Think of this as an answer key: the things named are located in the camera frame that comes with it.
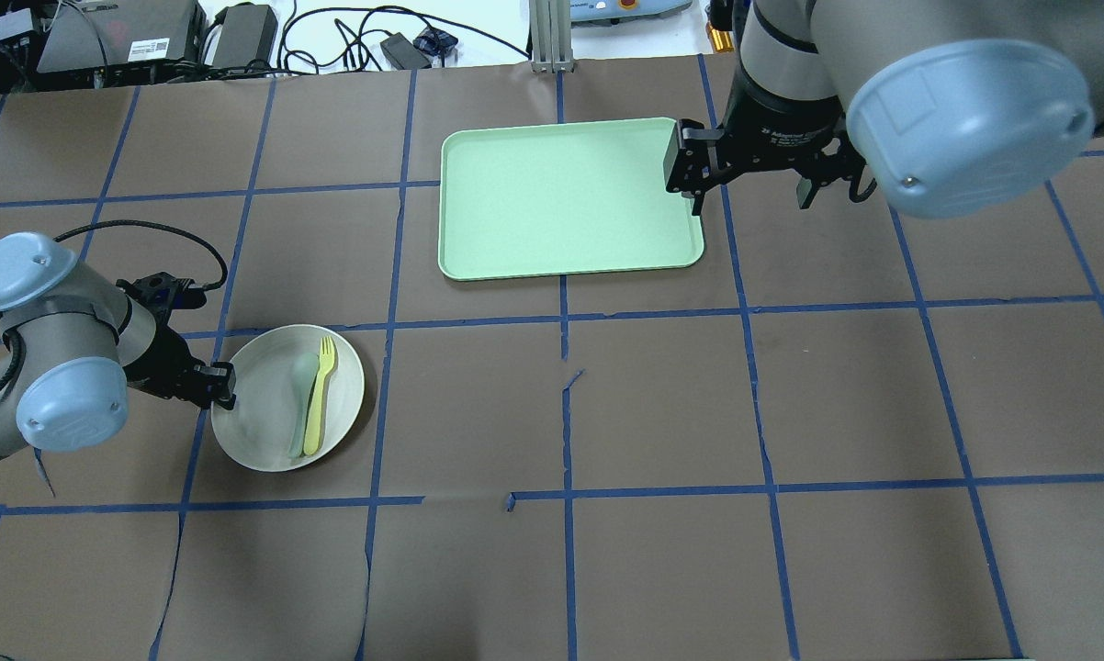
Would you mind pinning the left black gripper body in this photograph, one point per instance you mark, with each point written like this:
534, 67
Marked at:
159, 358

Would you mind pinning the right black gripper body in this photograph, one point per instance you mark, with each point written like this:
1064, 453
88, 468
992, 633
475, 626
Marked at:
784, 127

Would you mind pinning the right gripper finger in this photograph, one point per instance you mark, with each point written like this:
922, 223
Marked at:
806, 192

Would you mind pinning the white round plate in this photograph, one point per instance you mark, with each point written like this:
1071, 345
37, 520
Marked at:
257, 432

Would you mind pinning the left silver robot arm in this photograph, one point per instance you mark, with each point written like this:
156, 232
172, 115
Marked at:
77, 343

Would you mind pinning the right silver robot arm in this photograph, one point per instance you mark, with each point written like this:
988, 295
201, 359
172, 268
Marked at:
945, 107

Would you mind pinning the yellow plastic fork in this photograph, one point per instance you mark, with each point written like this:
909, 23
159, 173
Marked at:
327, 361

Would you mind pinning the gold cylindrical tool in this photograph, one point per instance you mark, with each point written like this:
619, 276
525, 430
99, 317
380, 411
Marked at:
721, 40

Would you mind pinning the pale green plastic spoon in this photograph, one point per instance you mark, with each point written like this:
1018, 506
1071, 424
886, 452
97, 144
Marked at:
303, 371

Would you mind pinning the light green tray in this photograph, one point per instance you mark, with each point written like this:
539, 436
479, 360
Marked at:
584, 198

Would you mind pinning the black power adapter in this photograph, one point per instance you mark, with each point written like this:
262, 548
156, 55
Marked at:
245, 34

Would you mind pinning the aluminium frame post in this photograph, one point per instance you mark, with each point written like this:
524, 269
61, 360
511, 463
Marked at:
549, 30

